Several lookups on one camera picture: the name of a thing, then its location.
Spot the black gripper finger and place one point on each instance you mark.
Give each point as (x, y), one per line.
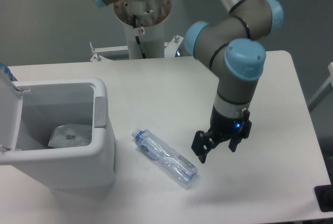
(243, 134)
(203, 143)

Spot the black clamp at table edge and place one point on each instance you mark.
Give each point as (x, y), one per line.
(324, 197)

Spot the clear crushed plastic bottle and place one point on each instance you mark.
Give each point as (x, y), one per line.
(168, 158)

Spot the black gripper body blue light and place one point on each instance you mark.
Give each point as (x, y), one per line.
(224, 128)

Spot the white plastic trash can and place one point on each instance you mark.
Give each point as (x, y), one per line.
(48, 104)

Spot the white frame at right edge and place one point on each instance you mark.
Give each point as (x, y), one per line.
(321, 92)

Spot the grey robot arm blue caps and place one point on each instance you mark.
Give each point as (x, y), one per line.
(229, 49)

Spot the blue object behind lid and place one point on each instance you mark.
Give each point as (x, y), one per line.
(7, 72)

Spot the white plastic wrapper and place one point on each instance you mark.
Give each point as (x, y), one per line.
(70, 135)

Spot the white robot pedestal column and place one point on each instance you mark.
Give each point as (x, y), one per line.
(143, 22)

